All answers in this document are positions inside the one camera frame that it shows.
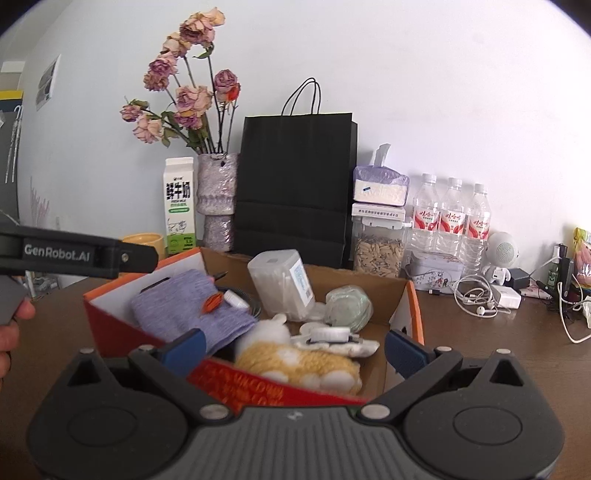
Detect purple glitter vase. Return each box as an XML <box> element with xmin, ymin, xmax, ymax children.
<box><xmin>196</xmin><ymin>152</ymin><xmax>241</xmax><ymax>254</ymax></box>

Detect red cardboard box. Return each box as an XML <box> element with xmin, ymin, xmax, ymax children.
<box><xmin>83</xmin><ymin>247</ymin><xmax>424</xmax><ymax>407</ymax></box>

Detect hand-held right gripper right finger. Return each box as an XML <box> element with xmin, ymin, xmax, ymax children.
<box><xmin>360</xmin><ymin>328</ymin><xmax>527</xmax><ymax>423</ymax></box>

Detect black paper bag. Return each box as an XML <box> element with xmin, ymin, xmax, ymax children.
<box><xmin>233</xmin><ymin>78</ymin><xmax>358</xmax><ymax>271</ymax></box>

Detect purple tissue pack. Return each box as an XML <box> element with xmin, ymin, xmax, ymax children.
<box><xmin>353</xmin><ymin>144</ymin><xmax>411</xmax><ymax>208</ymax></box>

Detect white robot speaker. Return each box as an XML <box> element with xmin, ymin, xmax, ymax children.
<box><xmin>482</xmin><ymin>231</ymin><xmax>520</xmax><ymax>284</ymax></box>

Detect yellow mug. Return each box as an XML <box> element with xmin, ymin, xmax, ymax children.
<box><xmin>121</xmin><ymin>233</ymin><xmax>166</xmax><ymax>264</ymax></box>

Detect purple knit cloth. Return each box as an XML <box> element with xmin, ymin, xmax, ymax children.
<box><xmin>130</xmin><ymin>269</ymin><xmax>257</xmax><ymax>356</ymax></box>

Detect red label water bottle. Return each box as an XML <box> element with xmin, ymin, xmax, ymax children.
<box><xmin>411</xmin><ymin>174</ymin><xmax>441</xmax><ymax>254</ymax></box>
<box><xmin>462</xmin><ymin>184</ymin><xmax>491</xmax><ymax>278</ymax></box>
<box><xmin>436</xmin><ymin>178</ymin><xmax>467</xmax><ymax>259</ymax></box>

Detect person's left hand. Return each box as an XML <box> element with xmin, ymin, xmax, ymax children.
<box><xmin>0</xmin><ymin>299</ymin><xmax>37</xmax><ymax>384</ymax></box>

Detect dried pink roses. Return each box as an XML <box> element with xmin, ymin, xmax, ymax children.
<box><xmin>120</xmin><ymin>7</ymin><xmax>242</xmax><ymax>155</ymax></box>

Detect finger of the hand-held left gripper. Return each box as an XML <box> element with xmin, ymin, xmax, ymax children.
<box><xmin>115</xmin><ymin>239</ymin><xmax>158</xmax><ymax>278</ymax></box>

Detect white green milk carton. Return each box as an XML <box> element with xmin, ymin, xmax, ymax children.
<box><xmin>164</xmin><ymin>157</ymin><xmax>197</xmax><ymax>257</ymax></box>

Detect yellow snack packet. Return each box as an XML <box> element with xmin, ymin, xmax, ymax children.
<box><xmin>573</xmin><ymin>227</ymin><xmax>591</xmax><ymax>289</ymax></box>

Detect grey refrigerator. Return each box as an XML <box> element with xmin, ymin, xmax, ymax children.
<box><xmin>0</xmin><ymin>108</ymin><xmax>24</xmax><ymax>222</ymax></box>

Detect white earphones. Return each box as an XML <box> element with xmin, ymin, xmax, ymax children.
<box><xmin>452</xmin><ymin>274</ymin><xmax>513</xmax><ymax>319</ymax></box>

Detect white wall panel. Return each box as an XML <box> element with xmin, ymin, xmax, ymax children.
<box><xmin>37</xmin><ymin>54</ymin><xmax>61</xmax><ymax>112</ymax></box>

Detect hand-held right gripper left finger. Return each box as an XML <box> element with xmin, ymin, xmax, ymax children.
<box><xmin>67</xmin><ymin>328</ymin><xmax>234</xmax><ymax>423</ymax></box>

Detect patterned tin box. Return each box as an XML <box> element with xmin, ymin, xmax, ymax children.
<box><xmin>406</xmin><ymin>251</ymin><xmax>466</xmax><ymax>292</ymax></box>

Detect white round device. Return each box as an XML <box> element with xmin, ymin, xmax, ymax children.
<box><xmin>308</xmin><ymin>327</ymin><xmax>352</xmax><ymax>346</ymax></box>

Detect clear plastic bag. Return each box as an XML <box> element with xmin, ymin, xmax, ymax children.
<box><xmin>324</xmin><ymin>285</ymin><xmax>374</xmax><ymax>332</ymax></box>

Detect clear cotton swab box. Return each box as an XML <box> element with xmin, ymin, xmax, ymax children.
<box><xmin>247</xmin><ymin>249</ymin><xmax>316</xmax><ymax>322</ymax></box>

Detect white sock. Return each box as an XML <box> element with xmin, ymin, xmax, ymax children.
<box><xmin>291</xmin><ymin>332</ymin><xmax>380</xmax><ymax>358</ymax></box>

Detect clear seed container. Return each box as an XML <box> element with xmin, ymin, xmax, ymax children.
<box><xmin>351</xmin><ymin>203</ymin><xmax>413</xmax><ymax>279</ymax></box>

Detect small white orange bottle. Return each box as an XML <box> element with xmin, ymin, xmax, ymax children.
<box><xmin>202</xmin><ymin>290</ymin><xmax>249</xmax><ymax>316</ymax></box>

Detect yellow white plush toy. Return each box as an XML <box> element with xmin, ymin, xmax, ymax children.
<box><xmin>233</xmin><ymin>314</ymin><xmax>363</xmax><ymax>397</ymax></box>

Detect white charging cable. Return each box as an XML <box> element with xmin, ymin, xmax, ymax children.
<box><xmin>556</xmin><ymin>281</ymin><xmax>591</xmax><ymax>344</ymax></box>

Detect white charger block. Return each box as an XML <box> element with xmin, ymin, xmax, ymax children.
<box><xmin>489</xmin><ymin>284</ymin><xmax>522</xmax><ymax>310</ymax></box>

